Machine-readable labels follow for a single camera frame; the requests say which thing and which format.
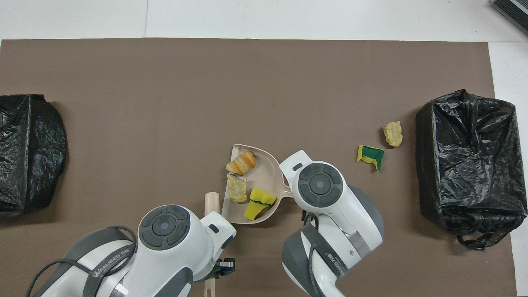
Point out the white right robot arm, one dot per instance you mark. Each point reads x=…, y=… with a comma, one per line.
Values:
x=330, y=206

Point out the small green yellow sponge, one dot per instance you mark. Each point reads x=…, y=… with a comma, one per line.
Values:
x=264, y=194

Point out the right black trash bag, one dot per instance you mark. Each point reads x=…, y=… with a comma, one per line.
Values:
x=29, y=156

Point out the pale beige foam chunk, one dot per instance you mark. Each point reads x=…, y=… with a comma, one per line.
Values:
x=393, y=134
x=237, y=187

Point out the notched green yellow sponge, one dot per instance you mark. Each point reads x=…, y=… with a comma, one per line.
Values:
x=371, y=154

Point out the dark grey ribbed object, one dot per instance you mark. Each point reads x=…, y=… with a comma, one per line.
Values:
x=513, y=10

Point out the brown table mat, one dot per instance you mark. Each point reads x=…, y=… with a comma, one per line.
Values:
x=247, y=90

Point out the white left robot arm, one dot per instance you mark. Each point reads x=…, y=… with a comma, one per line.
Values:
x=165, y=247

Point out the striped orange bread piece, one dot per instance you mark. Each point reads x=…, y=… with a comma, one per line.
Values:
x=241, y=163

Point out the black trash bag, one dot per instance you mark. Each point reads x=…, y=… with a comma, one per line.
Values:
x=29, y=156
x=470, y=165

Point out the beige brush with black bristles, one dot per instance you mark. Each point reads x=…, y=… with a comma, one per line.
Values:
x=212, y=202

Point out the beige plastic dustpan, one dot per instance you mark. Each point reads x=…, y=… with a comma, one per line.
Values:
x=266, y=173

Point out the left black trash bag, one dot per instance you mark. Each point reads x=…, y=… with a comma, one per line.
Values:
x=470, y=165

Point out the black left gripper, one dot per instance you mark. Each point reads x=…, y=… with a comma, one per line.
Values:
x=215, y=273

